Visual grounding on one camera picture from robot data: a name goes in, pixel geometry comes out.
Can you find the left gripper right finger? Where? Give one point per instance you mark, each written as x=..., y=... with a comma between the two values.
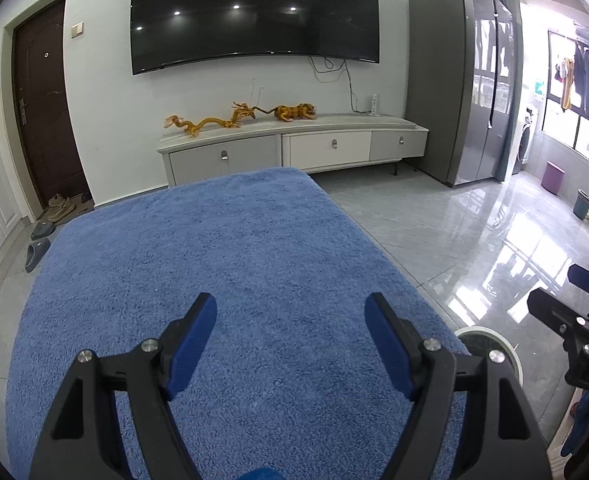
x=500, y=438

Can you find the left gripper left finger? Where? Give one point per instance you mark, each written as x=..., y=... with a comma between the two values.
x=81, y=436

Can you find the white round trash bin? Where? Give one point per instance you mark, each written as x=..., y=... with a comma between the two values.
x=483, y=341

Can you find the teal bucket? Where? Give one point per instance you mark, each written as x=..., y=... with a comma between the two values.
x=581, y=206

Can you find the purple stool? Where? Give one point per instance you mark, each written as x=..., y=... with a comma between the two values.
x=553, y=178

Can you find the grey slipper near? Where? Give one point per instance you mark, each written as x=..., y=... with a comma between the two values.
x=35, y=252

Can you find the grey slipper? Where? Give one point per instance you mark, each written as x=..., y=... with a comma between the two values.
x=35, y=252
x=42, y=229

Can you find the blue fuzzy blanket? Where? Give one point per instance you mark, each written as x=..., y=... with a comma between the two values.
x=290, y=378

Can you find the grey slipper far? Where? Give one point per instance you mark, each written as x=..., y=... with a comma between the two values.
x=42, y=229

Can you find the beige shoes on mat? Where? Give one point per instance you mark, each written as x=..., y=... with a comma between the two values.
x=63, y=209

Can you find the grey refrigerator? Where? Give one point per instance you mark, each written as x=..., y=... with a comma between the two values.
x=461, y=85

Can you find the white grey TV cabinet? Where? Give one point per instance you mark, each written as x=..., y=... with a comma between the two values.
x=327, y=143

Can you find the dark brown door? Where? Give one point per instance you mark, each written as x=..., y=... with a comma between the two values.
x=41, y=104

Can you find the golden tiger figurine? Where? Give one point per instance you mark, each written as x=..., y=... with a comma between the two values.
x=286, y=113

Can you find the golden dragon figurine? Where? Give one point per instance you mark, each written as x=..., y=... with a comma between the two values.
x=240, y=111

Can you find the wall light switch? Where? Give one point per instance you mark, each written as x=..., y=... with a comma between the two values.
x=77, y=30

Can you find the black wall television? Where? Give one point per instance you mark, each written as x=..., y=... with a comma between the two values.
x=170, y=32

